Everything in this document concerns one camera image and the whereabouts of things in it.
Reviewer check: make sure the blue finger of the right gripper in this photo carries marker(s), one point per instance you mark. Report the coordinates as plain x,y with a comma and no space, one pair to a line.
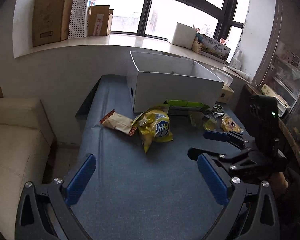
234,138
194,153

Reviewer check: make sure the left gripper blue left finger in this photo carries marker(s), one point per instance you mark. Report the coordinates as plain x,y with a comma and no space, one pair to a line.
66,192

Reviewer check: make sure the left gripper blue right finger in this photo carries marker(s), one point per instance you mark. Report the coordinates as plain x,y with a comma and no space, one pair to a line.
226,193

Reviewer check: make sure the small yellow snack pack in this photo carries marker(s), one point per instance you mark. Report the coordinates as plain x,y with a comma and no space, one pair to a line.
228,125

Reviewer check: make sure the small dark green candy pack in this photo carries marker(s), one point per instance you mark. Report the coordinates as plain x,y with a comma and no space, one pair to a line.
218,108

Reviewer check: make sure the yellow chips bag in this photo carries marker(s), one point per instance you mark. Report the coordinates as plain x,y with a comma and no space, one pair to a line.
153,126

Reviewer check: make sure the green snack pack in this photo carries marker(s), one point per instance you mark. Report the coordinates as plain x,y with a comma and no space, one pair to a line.
182,106

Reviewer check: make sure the brown red snack bag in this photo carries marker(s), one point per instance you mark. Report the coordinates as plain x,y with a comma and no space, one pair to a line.
116,121

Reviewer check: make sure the left hand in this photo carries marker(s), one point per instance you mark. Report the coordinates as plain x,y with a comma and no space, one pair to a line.
278,183

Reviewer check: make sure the green box on shelf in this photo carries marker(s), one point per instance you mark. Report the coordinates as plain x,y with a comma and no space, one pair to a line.
266,90

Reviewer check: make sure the blue table cloth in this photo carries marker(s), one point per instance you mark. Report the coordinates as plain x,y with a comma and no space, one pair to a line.
137,194

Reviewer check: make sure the white tube on sill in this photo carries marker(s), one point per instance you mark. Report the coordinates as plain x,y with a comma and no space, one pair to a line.
239,72

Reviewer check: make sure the white bottle on sill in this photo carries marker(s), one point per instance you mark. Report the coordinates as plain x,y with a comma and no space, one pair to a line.
236,60

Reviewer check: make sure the cream sofa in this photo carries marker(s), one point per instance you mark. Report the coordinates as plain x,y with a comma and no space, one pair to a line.
25,140

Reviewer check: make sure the white storage box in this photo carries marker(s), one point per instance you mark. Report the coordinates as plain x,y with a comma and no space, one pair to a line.
153,79

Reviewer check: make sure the printed landscape tissue box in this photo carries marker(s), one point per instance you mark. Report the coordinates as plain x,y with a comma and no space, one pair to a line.
213,47

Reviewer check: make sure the white box on sill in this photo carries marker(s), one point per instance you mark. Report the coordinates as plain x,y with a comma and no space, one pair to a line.
183,36

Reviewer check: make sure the small open cardboard box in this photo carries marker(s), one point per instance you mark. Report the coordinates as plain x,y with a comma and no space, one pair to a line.
99,20

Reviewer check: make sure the large brown cardboard box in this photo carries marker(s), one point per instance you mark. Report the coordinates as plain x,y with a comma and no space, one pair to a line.
50,22

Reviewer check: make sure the white dotted paper bag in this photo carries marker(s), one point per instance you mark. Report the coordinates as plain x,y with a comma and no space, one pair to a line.
78,25

